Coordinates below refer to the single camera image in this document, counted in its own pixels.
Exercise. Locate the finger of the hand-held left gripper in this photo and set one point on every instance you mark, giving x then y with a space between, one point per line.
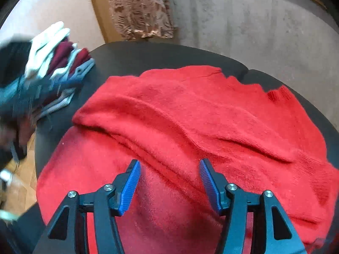
76 74

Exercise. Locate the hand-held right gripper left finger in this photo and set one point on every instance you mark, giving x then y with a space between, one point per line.
131 187

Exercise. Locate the grey folded garment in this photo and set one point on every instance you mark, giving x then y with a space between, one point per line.
57 104

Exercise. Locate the black leather sofa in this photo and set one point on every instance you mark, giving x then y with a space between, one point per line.
164 55

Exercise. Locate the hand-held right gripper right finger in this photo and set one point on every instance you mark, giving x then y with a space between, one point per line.
209 185

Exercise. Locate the brown patterned curtain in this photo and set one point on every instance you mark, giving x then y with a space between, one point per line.
137 5

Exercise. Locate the wooden door frame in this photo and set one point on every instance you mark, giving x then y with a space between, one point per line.
99 10

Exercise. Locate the red knit sweater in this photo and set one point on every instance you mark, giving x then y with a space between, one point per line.
172 111

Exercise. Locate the grey rug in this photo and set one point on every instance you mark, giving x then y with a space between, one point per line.
251 26

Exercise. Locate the maroon folded garment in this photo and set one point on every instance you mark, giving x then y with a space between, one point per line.
63 55

